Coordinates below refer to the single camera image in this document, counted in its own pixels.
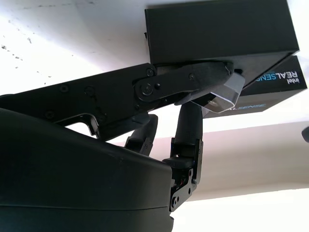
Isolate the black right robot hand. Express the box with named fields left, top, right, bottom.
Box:
left=0, top=60, right=234, bottom=232

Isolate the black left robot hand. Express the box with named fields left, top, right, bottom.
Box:
left=300, top=125, right=309, bottom=144

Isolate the small silver square camera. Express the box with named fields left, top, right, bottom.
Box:
left=189, top=72, right=246, bottom=114

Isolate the black RealSense box lid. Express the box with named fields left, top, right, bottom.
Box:
left=202, top=55, right=309, bottom=119

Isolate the black box base foam insert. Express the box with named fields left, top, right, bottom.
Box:
left=144, top=0, right=300, bottom=86

